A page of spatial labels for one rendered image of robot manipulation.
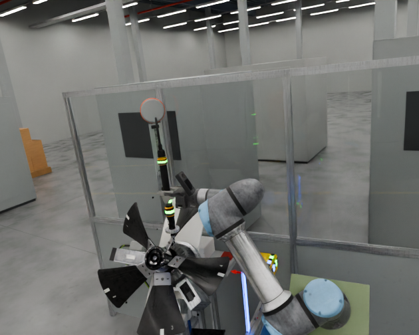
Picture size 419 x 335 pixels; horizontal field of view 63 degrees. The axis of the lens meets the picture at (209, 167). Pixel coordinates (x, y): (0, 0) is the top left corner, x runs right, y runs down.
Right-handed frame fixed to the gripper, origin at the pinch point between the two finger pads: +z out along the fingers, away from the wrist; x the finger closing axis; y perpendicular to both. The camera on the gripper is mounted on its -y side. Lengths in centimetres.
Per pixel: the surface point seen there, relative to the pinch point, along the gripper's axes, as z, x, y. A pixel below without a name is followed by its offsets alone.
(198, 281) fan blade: -18.7, -8.5, 41.0
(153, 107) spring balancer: 36, 57, -33
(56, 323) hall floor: 169, 45, 158
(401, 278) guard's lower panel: -108, 70, 75
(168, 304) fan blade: -3, -12, 54
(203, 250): 8, 49, 61
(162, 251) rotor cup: 2.6, -3.3, 31.4
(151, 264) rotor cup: 7.8, -7.1, 37.4
